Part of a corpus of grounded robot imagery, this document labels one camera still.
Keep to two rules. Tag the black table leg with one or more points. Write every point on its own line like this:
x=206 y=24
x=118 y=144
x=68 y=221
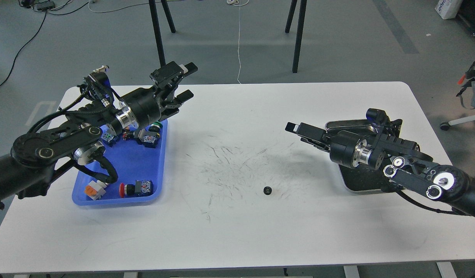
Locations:
x=156 y=27
x=300 y=29

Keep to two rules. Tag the blue plastic tray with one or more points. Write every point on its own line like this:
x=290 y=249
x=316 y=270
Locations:
x=133 y=162

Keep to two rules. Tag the black table leg left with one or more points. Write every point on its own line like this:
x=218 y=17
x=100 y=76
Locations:
x=156 y=27

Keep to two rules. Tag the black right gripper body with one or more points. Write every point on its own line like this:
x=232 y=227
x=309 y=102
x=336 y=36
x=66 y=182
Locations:
x=344 y=146

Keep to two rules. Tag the orange grey connector block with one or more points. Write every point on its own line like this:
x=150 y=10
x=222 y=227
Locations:
x=95 y=189

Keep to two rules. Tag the green push button switch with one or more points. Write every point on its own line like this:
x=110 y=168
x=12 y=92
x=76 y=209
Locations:
x=147 y=137

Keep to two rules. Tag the silver metal tray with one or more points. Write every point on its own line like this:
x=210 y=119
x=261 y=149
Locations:
x=362 y=179

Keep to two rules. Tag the white cardboard box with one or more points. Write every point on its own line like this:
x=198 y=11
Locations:
x=448 y=9

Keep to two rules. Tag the red push button switch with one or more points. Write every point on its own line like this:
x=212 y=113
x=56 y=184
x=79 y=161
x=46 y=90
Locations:
x=142 y=188

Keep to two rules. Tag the black table leg right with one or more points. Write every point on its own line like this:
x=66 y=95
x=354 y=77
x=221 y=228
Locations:
x=300 y=29

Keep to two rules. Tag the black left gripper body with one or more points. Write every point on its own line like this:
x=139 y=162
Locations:
x=144 y=106

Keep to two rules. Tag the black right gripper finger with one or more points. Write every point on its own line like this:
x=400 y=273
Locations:
x=322 y=144
x=306 y=132

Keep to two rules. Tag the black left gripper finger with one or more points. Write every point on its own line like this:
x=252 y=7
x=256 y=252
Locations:
x=170 y=107
x=167 y=78

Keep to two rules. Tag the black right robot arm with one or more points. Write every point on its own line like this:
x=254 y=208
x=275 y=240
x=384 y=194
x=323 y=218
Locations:
x=400 y=161

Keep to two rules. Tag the yellow push button switch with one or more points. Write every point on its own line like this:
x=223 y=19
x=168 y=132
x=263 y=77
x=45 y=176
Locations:
x=109 y=139

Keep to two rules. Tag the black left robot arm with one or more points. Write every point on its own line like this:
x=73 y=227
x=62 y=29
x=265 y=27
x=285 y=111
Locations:
x=70 y=137

